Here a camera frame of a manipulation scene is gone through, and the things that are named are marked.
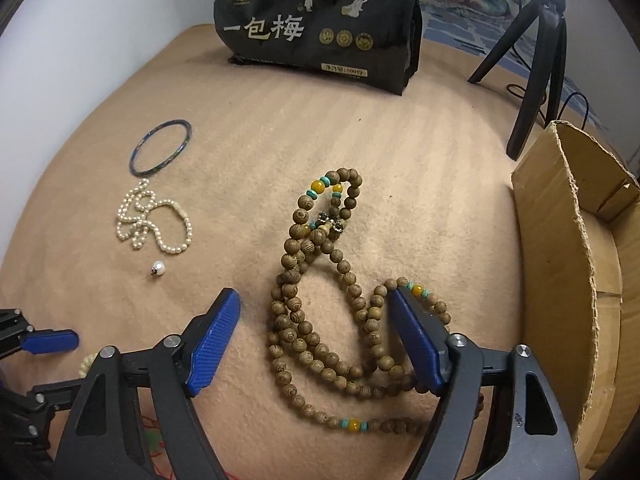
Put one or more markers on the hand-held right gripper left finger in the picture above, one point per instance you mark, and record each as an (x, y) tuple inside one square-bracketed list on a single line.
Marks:
[(212, 345)]

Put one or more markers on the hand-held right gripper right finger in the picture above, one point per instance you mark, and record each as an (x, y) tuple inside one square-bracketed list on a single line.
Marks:
[(415, 345)]

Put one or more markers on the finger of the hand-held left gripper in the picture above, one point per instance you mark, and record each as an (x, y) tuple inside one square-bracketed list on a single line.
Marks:
[(35, 400), (50, 341)]

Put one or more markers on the cardboard box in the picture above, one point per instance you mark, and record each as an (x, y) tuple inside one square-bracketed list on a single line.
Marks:
[(560, 240)]

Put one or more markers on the single pearl pendant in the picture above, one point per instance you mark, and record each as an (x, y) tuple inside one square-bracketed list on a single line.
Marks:
[(159, 267)]

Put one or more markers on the tan blanket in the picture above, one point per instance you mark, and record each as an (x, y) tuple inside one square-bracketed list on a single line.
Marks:
[(225, 185)]

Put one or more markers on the dark blue bangle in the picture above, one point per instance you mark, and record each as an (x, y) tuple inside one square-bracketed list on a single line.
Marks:
[(188, 135)]

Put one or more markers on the black tripod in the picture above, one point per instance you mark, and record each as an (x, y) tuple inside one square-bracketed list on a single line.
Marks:
[(542, 40)]

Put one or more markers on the black snack bag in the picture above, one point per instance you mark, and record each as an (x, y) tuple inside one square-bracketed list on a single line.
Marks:
[(320, 15)]

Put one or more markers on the blue printed cloth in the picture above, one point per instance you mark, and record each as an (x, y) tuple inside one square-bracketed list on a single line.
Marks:
[(470, 5)]

